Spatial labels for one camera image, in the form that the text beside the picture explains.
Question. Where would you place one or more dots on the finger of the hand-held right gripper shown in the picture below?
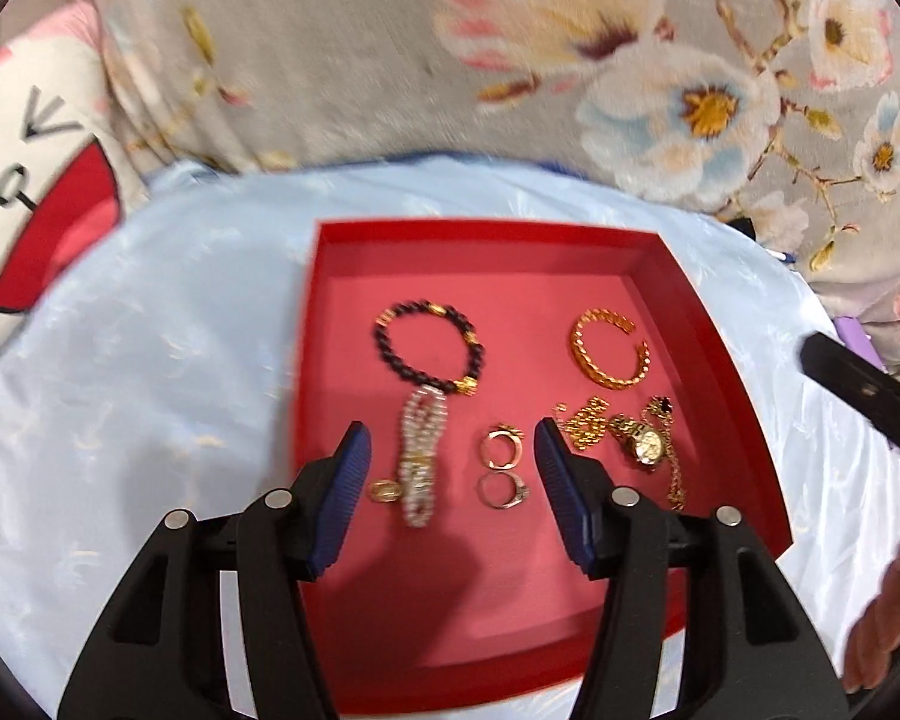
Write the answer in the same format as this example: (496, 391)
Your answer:
(855, 382)

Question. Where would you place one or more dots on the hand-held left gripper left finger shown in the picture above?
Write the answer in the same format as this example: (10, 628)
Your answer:
(341, 495)

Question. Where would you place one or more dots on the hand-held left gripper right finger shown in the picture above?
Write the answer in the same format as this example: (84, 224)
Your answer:
(562, 495)

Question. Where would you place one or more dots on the gold wristwatch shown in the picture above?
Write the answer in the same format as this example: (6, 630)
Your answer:
(645, 446)

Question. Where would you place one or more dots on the red cardboard box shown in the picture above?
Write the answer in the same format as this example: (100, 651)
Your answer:
(435, 600)

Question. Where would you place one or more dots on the person's right hand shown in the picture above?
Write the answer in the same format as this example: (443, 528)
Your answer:
(889, 600)

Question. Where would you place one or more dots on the purple cloth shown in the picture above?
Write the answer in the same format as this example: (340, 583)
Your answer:
(855, 341)

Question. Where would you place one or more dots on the light blue palm-print sheet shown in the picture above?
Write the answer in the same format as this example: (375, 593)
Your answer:
(157, 315)

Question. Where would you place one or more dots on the grey floral bedsheet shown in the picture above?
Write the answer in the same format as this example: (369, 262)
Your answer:
(345, 52)

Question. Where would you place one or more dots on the white cat face pillow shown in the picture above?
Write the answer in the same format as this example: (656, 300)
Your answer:
(22, 187)

